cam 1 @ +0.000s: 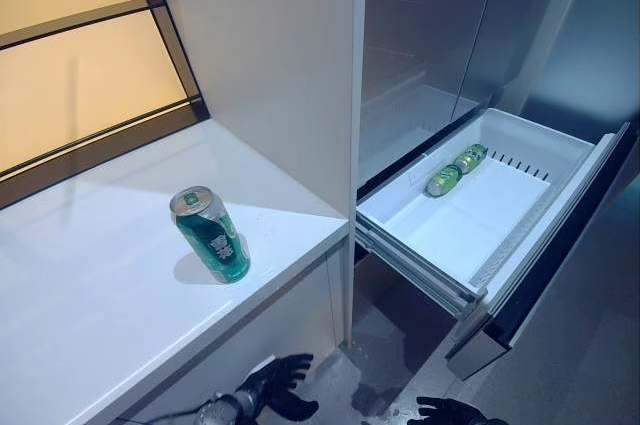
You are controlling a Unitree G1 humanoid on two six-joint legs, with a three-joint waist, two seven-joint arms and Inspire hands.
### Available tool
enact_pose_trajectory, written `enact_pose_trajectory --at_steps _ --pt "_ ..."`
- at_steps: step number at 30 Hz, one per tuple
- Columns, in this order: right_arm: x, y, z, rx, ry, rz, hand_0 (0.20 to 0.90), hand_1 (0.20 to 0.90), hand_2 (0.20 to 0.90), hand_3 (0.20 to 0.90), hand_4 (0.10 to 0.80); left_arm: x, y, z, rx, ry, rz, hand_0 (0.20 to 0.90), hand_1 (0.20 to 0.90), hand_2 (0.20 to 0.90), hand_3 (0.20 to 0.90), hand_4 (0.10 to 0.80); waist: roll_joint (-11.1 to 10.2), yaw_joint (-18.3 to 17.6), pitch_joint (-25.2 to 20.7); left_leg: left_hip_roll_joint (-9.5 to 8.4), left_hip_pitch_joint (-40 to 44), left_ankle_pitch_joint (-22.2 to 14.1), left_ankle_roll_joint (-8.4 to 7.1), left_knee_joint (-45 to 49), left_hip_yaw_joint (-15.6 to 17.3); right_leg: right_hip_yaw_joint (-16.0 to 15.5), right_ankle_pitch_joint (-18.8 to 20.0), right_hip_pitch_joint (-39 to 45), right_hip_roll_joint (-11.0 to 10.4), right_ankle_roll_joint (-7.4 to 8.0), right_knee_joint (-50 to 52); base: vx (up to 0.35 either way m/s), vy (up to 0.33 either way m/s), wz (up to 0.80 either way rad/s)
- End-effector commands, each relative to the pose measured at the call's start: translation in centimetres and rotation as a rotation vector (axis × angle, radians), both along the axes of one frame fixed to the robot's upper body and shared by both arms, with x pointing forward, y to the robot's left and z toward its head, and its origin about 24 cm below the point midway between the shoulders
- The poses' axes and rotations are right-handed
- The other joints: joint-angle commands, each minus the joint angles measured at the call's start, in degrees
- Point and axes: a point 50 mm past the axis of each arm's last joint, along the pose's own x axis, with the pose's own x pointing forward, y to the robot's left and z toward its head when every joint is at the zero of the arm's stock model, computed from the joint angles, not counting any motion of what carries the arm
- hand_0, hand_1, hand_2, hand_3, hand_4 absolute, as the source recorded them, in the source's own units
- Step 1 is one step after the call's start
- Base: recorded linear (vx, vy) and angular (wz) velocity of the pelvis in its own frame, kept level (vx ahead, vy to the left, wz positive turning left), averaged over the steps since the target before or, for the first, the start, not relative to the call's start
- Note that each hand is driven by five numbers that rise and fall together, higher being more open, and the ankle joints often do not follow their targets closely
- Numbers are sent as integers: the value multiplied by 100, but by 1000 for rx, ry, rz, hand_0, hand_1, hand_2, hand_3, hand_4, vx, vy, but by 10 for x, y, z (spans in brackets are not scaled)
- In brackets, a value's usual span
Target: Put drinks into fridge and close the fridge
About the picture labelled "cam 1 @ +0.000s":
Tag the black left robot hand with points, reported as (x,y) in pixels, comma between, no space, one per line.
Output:
(286,379)

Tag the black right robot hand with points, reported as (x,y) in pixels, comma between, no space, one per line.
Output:
(450,411)

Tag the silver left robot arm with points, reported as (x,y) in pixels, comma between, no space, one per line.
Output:
(231,406)

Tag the white fridge drawer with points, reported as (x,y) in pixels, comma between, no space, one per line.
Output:
(480,205)

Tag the stainless steel fridge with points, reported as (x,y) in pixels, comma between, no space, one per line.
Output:
(500,70)

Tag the tall green beer can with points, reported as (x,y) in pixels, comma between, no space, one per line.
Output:
(212,236)

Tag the white counter cabinet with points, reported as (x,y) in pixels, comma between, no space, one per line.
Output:
(125,270)

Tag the light green drink can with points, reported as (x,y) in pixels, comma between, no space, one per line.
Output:
(442,181)
(470,157)

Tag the white tall cabinet panel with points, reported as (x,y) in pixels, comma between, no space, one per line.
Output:
(280,70)

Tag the dark framed frosted window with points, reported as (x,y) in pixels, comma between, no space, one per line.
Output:
(75,55)

